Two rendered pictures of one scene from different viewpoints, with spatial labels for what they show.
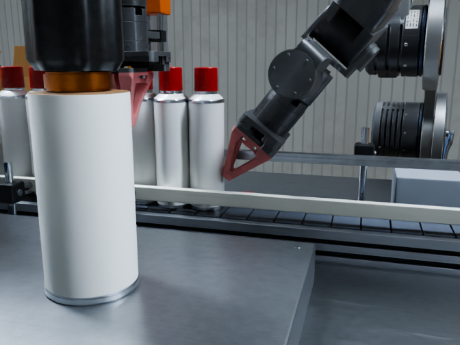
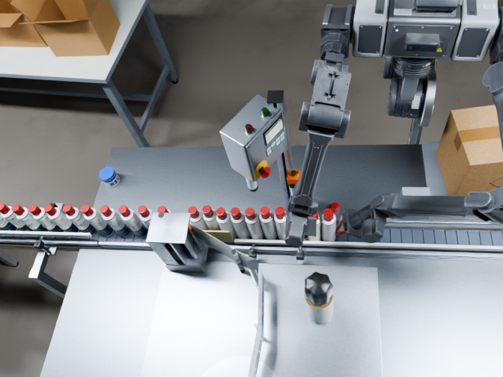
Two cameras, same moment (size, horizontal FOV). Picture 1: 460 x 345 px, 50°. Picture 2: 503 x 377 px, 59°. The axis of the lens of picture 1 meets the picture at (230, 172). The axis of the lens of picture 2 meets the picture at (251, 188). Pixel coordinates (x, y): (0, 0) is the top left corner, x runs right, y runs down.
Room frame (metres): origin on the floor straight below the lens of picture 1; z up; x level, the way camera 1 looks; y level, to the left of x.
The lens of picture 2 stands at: (0.02, 0.21, 2.43)
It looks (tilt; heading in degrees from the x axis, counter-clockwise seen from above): 58 degrees down; 4
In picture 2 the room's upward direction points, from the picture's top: 16 degrees counter-clockwise
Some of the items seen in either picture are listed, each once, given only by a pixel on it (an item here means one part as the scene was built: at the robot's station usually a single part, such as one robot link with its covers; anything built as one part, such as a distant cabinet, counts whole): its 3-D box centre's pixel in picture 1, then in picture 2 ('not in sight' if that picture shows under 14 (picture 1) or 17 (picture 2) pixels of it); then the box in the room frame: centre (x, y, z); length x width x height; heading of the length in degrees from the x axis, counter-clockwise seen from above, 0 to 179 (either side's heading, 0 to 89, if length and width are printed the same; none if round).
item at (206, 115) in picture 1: (206, 139); (328, 225); (0.71, 0.03, 0.98); 0.05 x 0.05 x 0.20
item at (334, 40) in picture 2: not in sight; (333, 48); (1.07, -0.08, 1.45); 0.09 x 0.08 x 0.12; 68
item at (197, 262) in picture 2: not in sight; (180, 241); (0.76, 0.57, 1.01); 0.14 x 0.13 x 0.26; 75
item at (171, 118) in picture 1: (172, 137); (314, 226); (0.72, 0.09, 0.98); 0.05 x 0.05 x 0.20
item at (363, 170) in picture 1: (363, 183); not in sight; (0.72, -0.20, 0.91); 0.07 x 0.03 x 0.17; 165
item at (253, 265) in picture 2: not in sight; (257, 274); (0.59, 0.32, 0.97); 0.05 x 0.05 x 0.19
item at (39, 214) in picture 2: not in sight; (46, 220); (1.00, 1.10, 0.98); 0.05 x 0.05 x 0.20
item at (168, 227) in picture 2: not in sight; (168, 227); (0.75, 0.57, 1.14); 0.14 x 0.11 x 0.01; 75
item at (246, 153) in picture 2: not in sight; (256, 139); (0.84, 0.22, 1.38); 0.17 x 0.10 x 0.19; 130
